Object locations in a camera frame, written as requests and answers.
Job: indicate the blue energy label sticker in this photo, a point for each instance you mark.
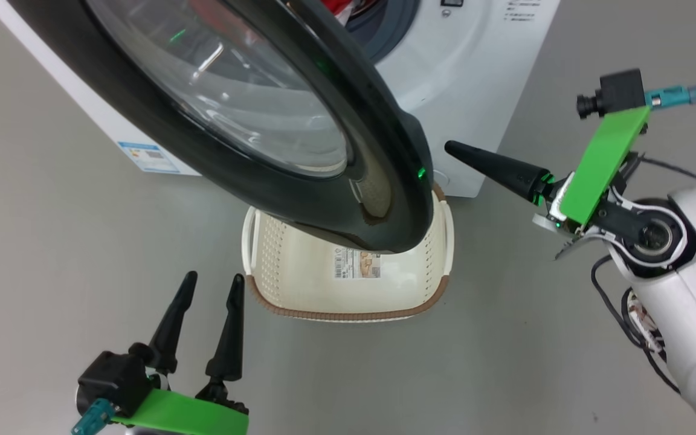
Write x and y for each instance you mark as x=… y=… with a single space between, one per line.
x=148 y=156

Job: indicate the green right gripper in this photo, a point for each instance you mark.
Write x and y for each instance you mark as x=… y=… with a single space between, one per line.
x=602 y=163

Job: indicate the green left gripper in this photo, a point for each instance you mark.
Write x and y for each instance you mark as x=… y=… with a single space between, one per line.
x=185 y=414

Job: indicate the paper basket label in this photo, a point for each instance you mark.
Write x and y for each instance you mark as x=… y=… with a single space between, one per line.
x=357 y=264

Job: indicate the red cloth garment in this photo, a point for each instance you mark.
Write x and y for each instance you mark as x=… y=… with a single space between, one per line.
x=342 y=6

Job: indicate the dark round glass washer door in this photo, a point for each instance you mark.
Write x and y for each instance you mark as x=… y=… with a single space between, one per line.
x=384 y=181

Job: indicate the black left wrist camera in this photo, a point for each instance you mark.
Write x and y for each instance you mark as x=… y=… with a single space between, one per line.
x=112 y=377

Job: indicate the cream perforated laundry basket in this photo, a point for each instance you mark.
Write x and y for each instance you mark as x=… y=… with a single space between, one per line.
x=299 y=284

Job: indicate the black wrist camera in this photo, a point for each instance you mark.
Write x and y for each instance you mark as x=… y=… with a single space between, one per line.
x=112 y=377
x=620 y=90

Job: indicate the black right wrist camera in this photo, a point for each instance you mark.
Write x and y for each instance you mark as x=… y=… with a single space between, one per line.
x=620 y=90

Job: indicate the teal right camera connector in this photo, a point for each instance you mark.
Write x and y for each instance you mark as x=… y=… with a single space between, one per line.
x=671 y=95

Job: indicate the teal camera connector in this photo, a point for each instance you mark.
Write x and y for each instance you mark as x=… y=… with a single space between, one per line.
x=671 y=95
x=91 y=418

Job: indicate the teal left camera connector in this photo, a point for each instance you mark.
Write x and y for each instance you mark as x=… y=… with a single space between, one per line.
x=91 y=418

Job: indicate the white front-load washing machine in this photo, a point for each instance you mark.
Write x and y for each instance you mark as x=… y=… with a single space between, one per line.
x=475 y=90

